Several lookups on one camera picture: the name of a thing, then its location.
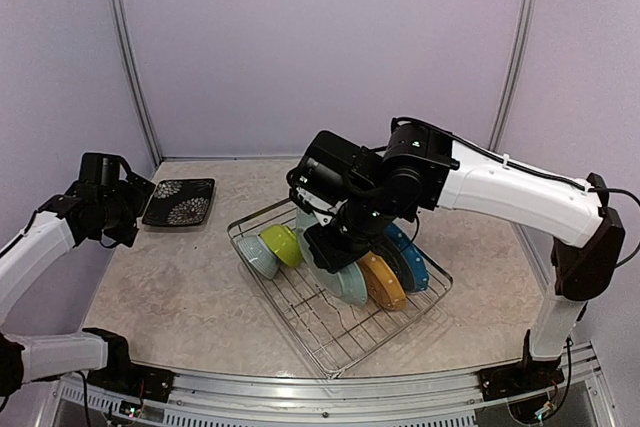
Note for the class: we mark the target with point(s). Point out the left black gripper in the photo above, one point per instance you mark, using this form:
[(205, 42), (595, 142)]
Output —
[(123, 233)]

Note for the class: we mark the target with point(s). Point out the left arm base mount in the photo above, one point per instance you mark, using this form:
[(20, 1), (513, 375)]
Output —
[(132, 377)]

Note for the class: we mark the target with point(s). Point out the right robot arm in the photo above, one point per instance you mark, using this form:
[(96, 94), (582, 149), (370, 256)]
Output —
[(426, 167)]

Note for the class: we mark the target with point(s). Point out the aluminium front rail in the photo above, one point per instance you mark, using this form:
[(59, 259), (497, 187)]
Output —
[(445, 398)]

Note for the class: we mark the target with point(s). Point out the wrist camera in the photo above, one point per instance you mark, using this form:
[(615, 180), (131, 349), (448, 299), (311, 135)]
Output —
[(333, 170), (102, 169)]

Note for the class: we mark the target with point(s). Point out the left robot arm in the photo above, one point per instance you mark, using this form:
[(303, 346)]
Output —
[(88, 211)]

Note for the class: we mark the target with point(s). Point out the blue polka dot plate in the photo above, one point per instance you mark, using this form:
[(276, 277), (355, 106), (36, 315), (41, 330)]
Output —
[(412, 256)]

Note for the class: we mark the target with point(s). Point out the black floral square plate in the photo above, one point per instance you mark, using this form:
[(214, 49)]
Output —
[(180, 203)]

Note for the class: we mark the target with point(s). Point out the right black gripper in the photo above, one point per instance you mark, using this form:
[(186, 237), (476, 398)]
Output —
[(327, 254)]

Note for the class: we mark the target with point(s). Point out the green bowl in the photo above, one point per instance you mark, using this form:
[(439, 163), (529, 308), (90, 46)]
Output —
[(283, 243)]

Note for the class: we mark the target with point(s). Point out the grey striped bowl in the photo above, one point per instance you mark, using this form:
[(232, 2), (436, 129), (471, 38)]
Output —
[(259, 256)]

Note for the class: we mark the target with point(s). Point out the right frame post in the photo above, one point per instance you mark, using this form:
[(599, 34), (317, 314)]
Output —
[(516, 59)]

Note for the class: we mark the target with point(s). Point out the frame post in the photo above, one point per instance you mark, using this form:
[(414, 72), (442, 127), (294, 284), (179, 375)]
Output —
[(516, 59), (132, 75)]

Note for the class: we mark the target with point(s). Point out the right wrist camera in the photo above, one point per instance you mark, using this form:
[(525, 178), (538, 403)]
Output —
[(333, 170)]

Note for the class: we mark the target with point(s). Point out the light teal round plate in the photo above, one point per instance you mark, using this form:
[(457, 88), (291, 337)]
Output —
[(347, 285)]

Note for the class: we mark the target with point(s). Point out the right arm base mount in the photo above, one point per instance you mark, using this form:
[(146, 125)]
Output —
[(524, 376)]

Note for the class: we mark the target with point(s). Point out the yellow polka dot plate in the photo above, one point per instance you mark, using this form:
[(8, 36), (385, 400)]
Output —
[(383, 286)]

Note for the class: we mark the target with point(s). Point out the metal wire dish rack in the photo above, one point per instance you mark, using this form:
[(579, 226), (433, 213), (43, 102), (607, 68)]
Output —
[(334, 335)]

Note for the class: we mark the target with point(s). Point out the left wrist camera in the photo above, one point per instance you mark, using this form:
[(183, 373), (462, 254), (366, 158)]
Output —
[(102, 169)]

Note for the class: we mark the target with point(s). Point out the left frame post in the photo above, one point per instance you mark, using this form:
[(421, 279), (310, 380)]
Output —
[(132, 75)]

